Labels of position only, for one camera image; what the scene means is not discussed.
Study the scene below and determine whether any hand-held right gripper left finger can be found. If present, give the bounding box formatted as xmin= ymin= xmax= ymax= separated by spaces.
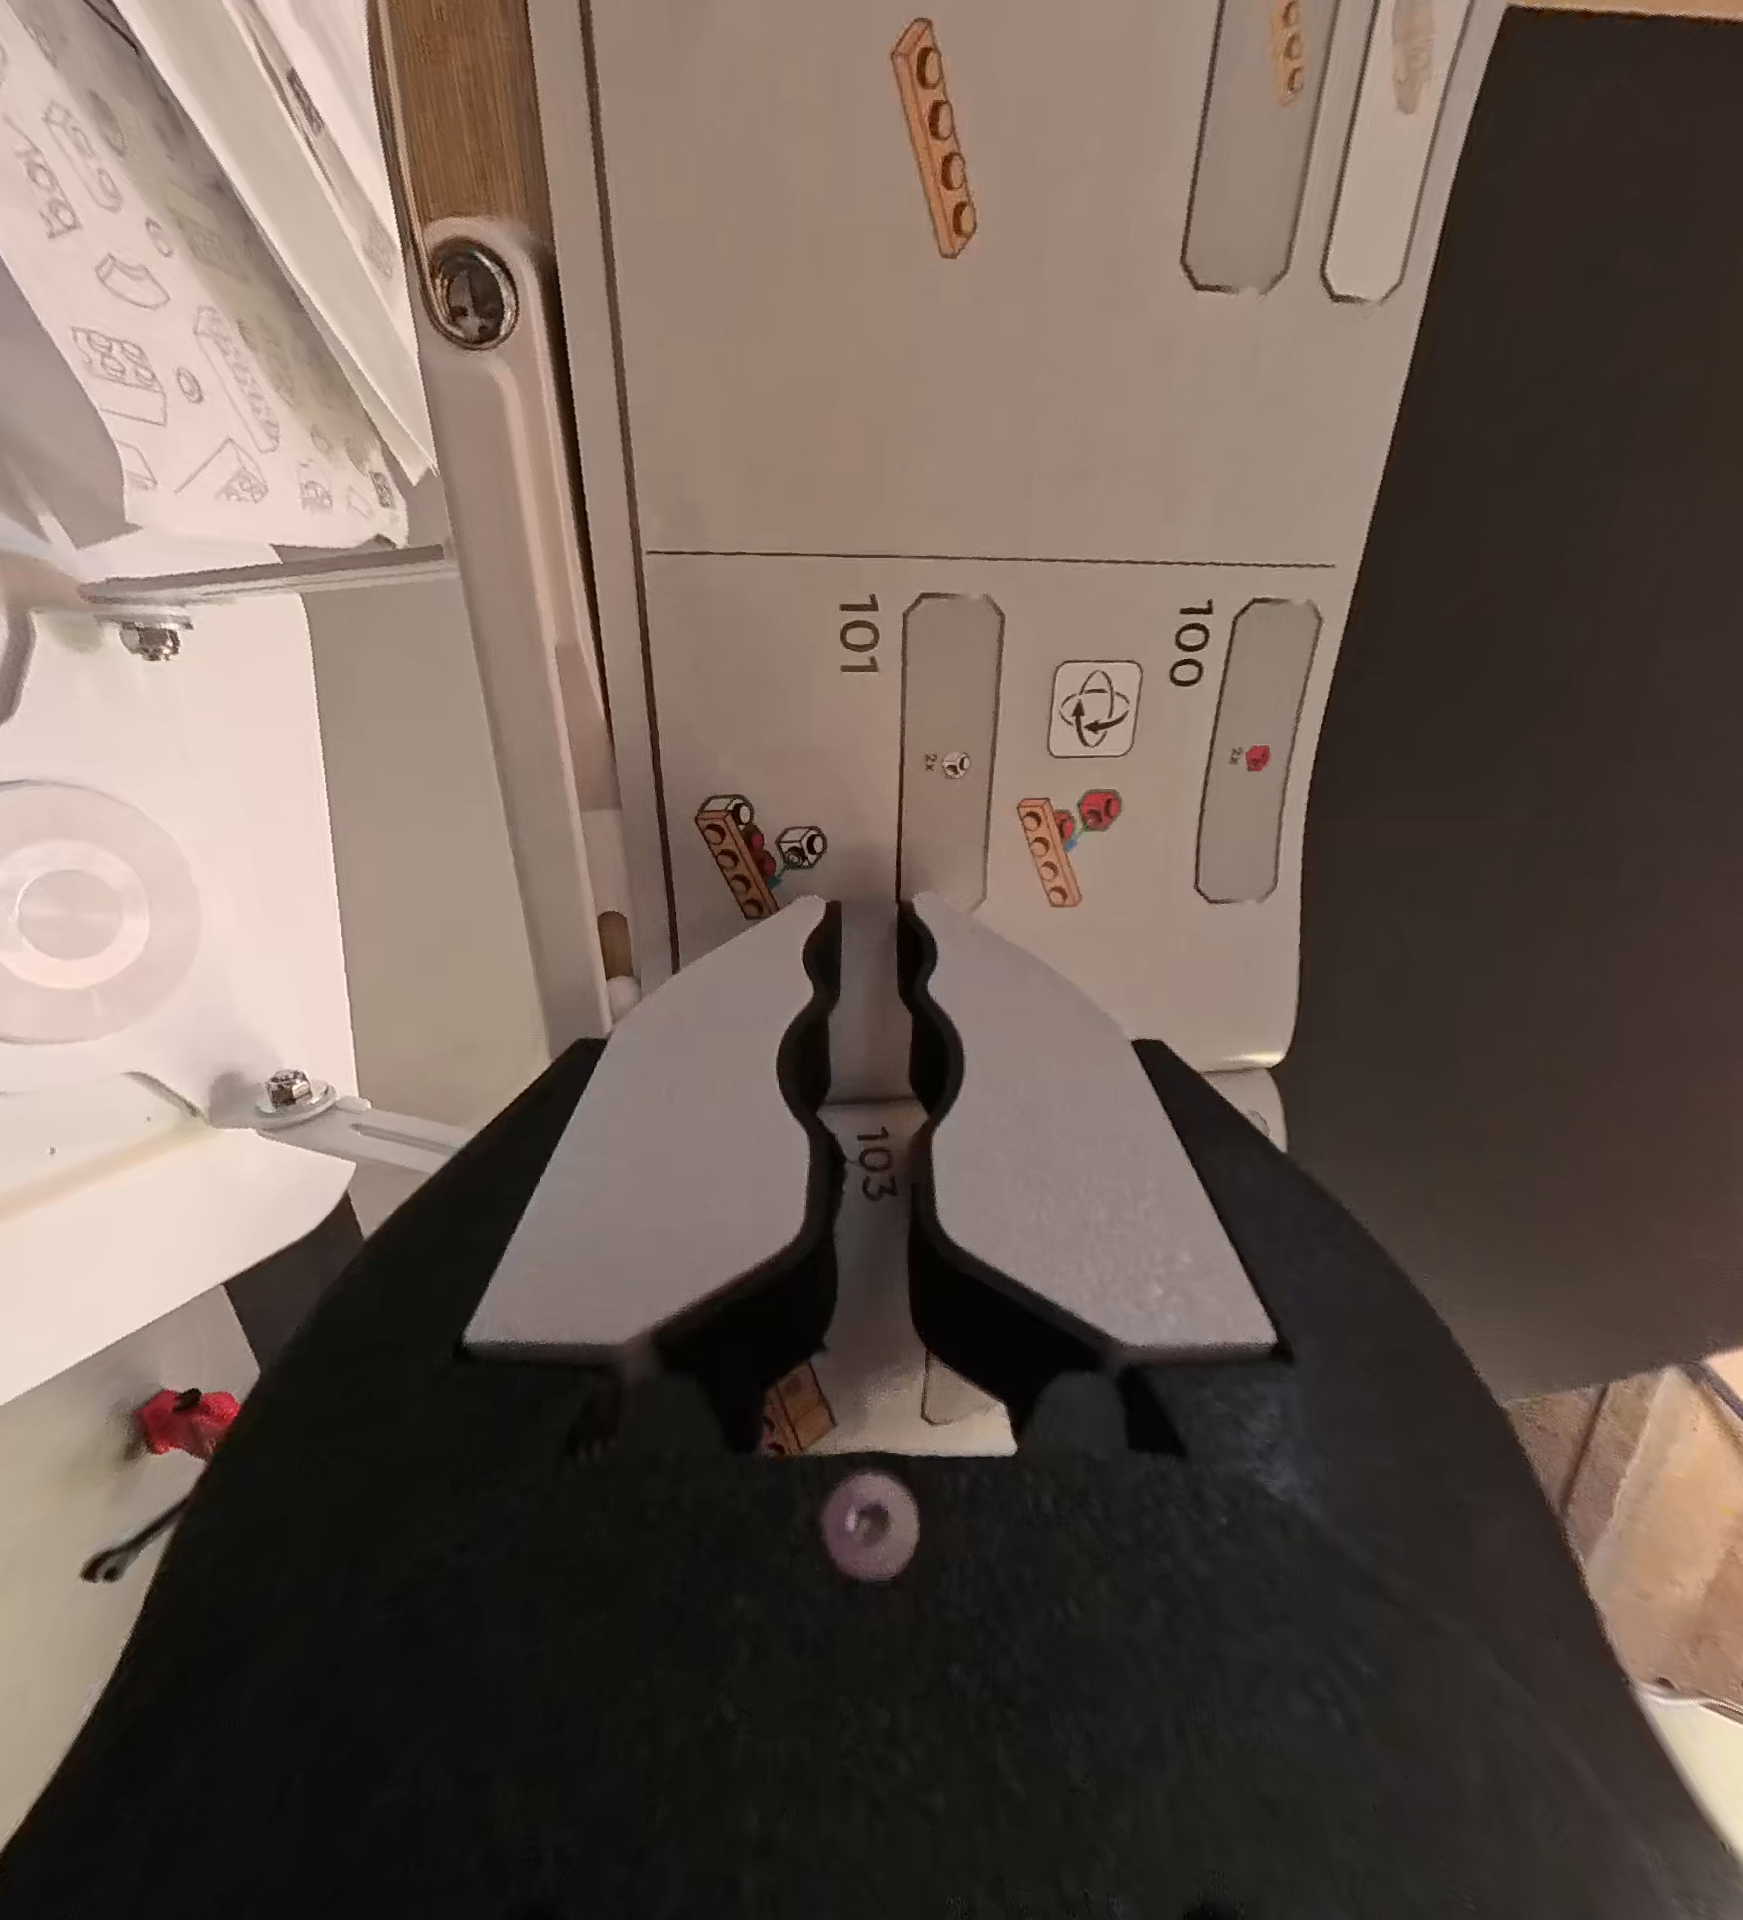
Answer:
xmin=464 ymin=897 xmax=843 ymax=1447

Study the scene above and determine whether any white book stand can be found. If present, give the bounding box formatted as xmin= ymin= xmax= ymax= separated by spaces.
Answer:
xmin=0 ymin=0 xmax=1293 ymax=1456

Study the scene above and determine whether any white instruction booklet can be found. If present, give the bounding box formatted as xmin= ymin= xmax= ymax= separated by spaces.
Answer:
xmin=525 ymin=0 xmax=1506 ymax=1456

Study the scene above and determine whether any white paper bag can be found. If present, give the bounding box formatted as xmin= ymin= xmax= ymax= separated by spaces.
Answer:
xmin=112 ymin=0 xmax=437 ymax=481
xmin=0 ymin=0 xmax=416 ymax=549

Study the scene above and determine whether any red lego minifigure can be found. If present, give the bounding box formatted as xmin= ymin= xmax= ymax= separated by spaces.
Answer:
xmin=137 ymin=1388 xmax=243 ymax=1459

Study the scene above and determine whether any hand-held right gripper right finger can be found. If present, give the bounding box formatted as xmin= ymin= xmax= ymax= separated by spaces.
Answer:
xmin=895 ymin=896 xmax=1281 ymax=1444

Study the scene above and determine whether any small black lego wrench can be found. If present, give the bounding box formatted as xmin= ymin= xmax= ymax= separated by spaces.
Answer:
xmin=80 ymin=1512 xmax=187 ymax=1586

